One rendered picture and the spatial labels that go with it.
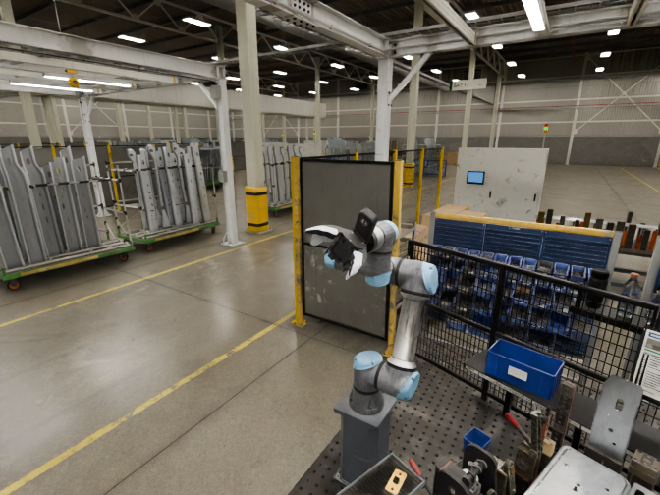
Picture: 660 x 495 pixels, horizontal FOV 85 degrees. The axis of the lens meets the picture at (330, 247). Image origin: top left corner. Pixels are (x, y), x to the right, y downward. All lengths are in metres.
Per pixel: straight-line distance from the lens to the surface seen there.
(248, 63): 8.76
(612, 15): 5.35
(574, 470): 1.82
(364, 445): 1.70
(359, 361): 1.53
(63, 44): 6.52
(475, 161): 8.12
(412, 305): 1.45
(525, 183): 8.02
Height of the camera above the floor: 2.18
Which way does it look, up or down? 17 degrees down
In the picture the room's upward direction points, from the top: straight up
